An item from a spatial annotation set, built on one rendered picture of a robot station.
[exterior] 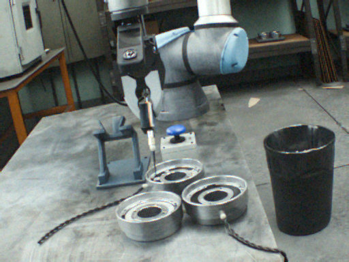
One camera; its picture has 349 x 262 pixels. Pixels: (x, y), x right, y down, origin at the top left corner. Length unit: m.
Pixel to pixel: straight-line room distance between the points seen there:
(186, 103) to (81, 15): 3.39
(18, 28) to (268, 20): 2.74
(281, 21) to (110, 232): 4.24
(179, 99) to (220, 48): 0.19
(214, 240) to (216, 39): 0.62
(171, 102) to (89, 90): 3.68
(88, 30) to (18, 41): 1.71
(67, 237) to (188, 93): 0.62
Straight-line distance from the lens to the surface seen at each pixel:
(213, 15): 1.22
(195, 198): 0.79
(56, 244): 0.80
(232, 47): 1.19
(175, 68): 1.26
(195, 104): 1.30
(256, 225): 0.73
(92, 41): 4.60
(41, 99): 5.07
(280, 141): 2.21
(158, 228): 0.73
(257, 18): 4.84
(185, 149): 0.97
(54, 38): 4.67
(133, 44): 0.84
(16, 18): 2.97
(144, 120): 0.90
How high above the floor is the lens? 1.18
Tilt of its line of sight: 18 degrees down
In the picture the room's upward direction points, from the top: 11 degrees counter-clockwise
